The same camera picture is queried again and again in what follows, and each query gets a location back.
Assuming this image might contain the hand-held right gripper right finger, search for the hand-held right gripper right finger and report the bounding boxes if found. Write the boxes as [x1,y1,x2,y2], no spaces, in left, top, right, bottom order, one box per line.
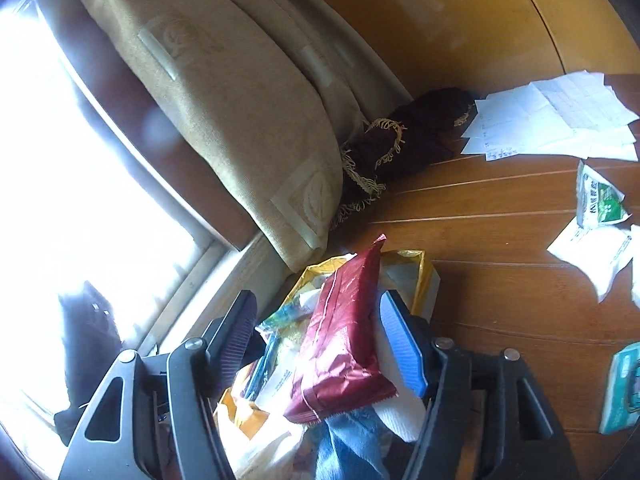
[380,290,581,480]

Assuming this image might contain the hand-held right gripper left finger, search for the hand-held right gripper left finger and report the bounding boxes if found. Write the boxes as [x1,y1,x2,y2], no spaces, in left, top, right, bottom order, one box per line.
[57,290,258,480]

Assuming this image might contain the maroon foil packet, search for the maroon foil packet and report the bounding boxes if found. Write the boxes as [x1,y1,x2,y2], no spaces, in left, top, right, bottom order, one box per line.
[282,234,399,426]

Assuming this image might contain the blue towel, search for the blue towel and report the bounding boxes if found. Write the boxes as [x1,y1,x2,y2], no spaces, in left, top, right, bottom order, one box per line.
[315,406,397,480]

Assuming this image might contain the green and white packet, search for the green and white packet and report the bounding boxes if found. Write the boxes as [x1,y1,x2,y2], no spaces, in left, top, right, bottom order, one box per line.
[575,160,629,229]

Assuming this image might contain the colourful plastic bag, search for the colourful plastic bag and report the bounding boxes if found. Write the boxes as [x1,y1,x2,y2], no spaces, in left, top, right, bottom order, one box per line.
[256,304,322,343]

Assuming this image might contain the white window sill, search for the white window sill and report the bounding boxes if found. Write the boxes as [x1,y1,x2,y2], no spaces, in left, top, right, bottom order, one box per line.
[135,232,297,357]

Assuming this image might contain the white cloth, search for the white cloth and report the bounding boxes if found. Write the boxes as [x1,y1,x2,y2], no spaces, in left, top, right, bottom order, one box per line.
[372,329,427,443]

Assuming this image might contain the orange packet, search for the orange packet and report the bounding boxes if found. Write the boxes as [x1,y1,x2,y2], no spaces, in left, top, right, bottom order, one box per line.
[215,389,275,442]

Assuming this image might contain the window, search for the window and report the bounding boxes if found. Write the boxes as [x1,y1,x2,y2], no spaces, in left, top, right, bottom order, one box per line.
[0,0,217,461]

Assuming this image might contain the dark fringed cloth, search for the dark fringed cloth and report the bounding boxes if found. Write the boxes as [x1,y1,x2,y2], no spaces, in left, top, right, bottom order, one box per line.
[329,87,477,231]

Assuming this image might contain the white printed packet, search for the white printed packet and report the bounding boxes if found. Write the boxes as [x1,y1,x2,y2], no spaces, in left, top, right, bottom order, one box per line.
[547,222,634,304]

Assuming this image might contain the teal tissue pack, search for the teal tissue pack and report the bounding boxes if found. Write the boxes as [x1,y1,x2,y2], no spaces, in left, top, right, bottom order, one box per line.
[599,342,640,436]

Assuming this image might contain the beige curtain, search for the beige curtain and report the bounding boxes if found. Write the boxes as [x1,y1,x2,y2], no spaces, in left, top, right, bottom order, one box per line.
[65,0,416,272]

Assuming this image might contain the pile of white paper sheets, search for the pile of white paper sheets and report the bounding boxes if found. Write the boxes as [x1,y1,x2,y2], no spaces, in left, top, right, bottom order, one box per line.
[460,71,640,163]

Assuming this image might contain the yellow wooden wardrobe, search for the yellow wooden wardrobe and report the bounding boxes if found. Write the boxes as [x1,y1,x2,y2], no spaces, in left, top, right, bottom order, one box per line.
[277,0,640,103]

